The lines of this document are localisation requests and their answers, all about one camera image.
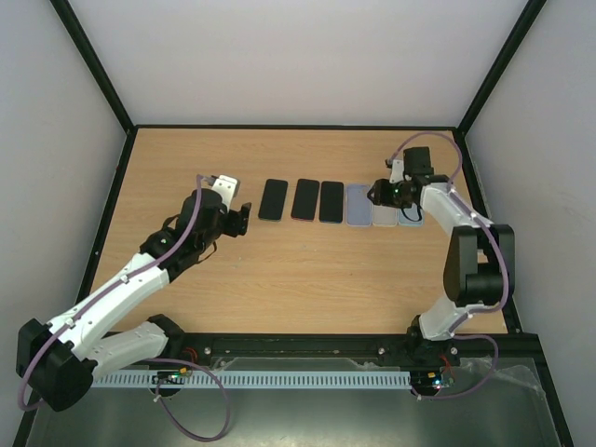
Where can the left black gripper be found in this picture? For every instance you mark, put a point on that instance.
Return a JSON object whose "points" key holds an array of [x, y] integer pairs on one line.
{"points": [[238, 222]]}

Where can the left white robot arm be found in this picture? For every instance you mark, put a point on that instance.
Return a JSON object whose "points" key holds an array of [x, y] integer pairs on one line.
{"points": [[60, 359]]}

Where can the right controller board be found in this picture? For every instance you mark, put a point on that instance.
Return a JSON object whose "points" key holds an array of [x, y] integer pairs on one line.
{"points": [[437, 379]]}

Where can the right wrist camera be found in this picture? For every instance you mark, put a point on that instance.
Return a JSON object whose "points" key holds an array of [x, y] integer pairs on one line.
{"points": [[396, 167]]}

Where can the beige phone case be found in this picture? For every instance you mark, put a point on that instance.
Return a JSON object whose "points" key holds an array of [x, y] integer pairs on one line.
{"points": [[384, 216]]}

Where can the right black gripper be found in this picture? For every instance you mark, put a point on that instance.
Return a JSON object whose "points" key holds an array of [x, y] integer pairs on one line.
{"points": [[382, 193]]}

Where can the black phone white edge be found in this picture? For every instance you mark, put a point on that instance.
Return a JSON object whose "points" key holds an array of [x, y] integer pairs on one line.
{"points": [[305, 200]]}

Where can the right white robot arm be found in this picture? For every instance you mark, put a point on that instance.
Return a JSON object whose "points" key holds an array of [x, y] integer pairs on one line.
{"points": [[479, 272]]}

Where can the black aluminium frame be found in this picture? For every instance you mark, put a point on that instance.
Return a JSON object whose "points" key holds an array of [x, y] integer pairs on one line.
{"points": [[514, 344]]}

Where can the dark blue phone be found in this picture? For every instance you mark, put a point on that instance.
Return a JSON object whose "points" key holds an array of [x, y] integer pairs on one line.
{"points": [[331, 206]]}

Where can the lilac phone case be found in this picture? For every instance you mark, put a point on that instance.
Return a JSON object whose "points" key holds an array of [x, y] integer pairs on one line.
{"points": [[358, 208]]}

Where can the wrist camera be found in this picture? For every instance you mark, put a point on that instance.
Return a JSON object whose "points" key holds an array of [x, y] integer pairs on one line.
{"points": [[396, 167], [227, 187]]}

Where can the white slotted cable duct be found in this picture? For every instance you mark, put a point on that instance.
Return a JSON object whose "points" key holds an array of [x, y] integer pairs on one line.
{"points": [[265, 380]]}

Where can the black mounting rail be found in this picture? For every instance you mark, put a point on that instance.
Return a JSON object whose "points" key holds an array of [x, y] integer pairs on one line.
{"points": [[389, 350]]}

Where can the left controller board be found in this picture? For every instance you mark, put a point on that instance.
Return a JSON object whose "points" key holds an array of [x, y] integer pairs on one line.
{"points": [[178, 377]]}

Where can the controller board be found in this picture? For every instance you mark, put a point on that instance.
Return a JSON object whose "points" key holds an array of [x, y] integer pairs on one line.
{"points": [[178, 377], [437, 379]]}

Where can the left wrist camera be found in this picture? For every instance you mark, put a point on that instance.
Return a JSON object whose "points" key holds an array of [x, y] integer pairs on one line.
{"points": [[227, 187]]}

